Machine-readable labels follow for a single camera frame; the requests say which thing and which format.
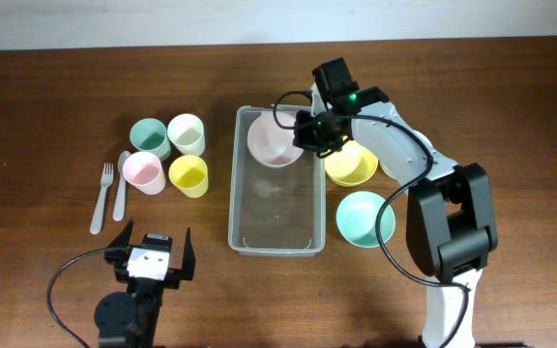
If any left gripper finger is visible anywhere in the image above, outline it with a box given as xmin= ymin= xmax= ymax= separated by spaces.
xmin=104 ymin=220 xmax=133 ymax=263
xmin=180 ymin=227 xmax=196 ymax=281

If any yellow plastic bowl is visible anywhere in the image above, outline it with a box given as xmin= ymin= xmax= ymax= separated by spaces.
xmin=324 ymin=140 xmax=379 ymax=187

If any pink plastic bowl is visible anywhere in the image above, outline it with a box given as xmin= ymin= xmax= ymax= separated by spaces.
xmin=247 ymin=111 xmax=304 ymax=168

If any teal plastic bowl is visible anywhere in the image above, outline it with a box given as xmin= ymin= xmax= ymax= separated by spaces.
xmin=336 ymin=191 xmax=385 ymax=248

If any clear plastic storage container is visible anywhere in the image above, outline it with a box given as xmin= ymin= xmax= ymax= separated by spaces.
xmin=228 ymin=105 xmax=326 ymax=257

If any pink plastic cup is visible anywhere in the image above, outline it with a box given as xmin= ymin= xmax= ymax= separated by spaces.
xmin=123 ymin=152 xmax=166 ymax=195

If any yellow plastic cup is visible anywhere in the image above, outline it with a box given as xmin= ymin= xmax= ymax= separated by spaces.
xmin=168 ymin=155 xmax=209 ymax=198

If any teal plastic cup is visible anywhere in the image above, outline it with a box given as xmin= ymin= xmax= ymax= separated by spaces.
xmin=130 ymin=118 xmax=171 ymax=161

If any cream plastic cup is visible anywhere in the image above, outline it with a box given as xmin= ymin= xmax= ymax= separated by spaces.
xmin=167 ymin=113 xmax=205 ymax=157

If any white plastic bowl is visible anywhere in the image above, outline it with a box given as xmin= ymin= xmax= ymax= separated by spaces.
xmin=379 ymin=130 xmax=432 ymax=180

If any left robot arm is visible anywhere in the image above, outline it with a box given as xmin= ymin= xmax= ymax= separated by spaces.
xmin=94 ymin=221 xmax=196 ymax=347

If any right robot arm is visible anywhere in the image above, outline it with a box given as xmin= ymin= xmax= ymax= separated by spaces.
xmin=290 ymin=58 xmax=498 ymax=347

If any grey plastic spoon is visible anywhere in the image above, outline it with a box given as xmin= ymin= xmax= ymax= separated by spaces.
xmin=112 ymin=151 xmax=131 ymax=221

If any grey plastic fork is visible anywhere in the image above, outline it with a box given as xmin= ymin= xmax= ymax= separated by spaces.
xmin=90 ymin=162 xmax=114 ymax=235

